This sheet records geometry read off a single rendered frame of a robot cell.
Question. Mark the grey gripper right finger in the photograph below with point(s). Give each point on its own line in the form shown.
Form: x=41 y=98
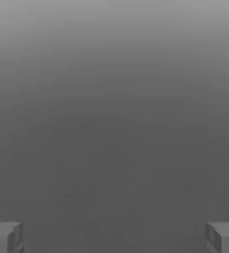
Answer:
x=225 y=239

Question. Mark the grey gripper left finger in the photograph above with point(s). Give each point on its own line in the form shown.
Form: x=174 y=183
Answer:
x=3 y=239

